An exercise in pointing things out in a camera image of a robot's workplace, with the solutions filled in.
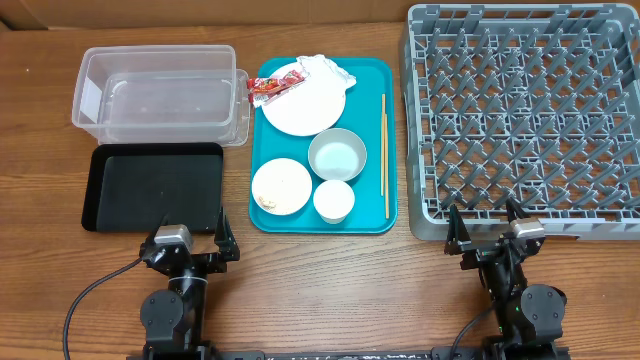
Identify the teal serving tray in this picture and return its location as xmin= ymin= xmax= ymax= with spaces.
xmin=248 ymin=57 xmax=398 ymax=234

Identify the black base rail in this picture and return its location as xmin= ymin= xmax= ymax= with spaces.
xmin=126 ymin=347 xmax=571 ymax=360

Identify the clear plastic bin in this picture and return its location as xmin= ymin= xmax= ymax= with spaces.
xmin=71 ymin=45 xmax=251 ymax=147

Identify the white napkin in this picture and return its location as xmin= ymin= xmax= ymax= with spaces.
xmin=296 ymin=54 xmax=357 ymax=92

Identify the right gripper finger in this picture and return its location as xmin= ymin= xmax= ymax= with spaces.
xmin=447 ymin=205 xmax=471 ymax=243
xmin=506 ymin=198 xmax=528 ymax=221

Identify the red snack wrapper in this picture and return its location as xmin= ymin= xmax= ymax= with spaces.
xmin=247 ymin=70 xmax=308 ymax=108

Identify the white cup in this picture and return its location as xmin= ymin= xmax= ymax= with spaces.
xmin=313 ymin=180 xmax=355 ymax=224

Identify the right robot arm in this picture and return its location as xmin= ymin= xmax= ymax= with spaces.
xmin=444 ymin=199 xmax=570 ymax=359

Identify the black tray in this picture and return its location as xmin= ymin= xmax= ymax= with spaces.
xmin=81 ymin=143 xmax=224 ymax=233

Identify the wooden chopstick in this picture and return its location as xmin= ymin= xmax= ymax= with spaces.
xmin=384 ymin=114 xmax=390 ymax=219
xmin=380 ymin=93 xmax=386 ymax=197

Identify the small white plate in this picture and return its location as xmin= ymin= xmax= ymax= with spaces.
xmin=251 ymin=158 xmax=312 ymax=216

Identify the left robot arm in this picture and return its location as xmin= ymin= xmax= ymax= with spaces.
xmin=139 ymin=210 xmax=240 ymax=359

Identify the grey dish rack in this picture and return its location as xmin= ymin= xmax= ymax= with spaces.
xmin=400 ymin=3 xmax=639 ymax=240

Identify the grey bowl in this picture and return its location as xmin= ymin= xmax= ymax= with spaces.
xmin=308 ymin=128 xmax=368 ymax=182

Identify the large white plate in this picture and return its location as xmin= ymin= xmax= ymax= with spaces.
xmin=261 ymin=62 xmax=346 ymax=137

